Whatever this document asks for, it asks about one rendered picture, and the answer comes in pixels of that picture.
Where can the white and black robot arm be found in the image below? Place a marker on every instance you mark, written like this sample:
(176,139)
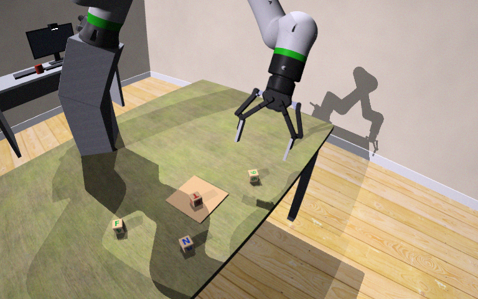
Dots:
(291,35)

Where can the tan square mat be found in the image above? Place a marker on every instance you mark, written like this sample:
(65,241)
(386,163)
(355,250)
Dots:
(211,198)

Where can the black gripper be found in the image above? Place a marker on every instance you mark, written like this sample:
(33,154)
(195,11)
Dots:
(277,96)

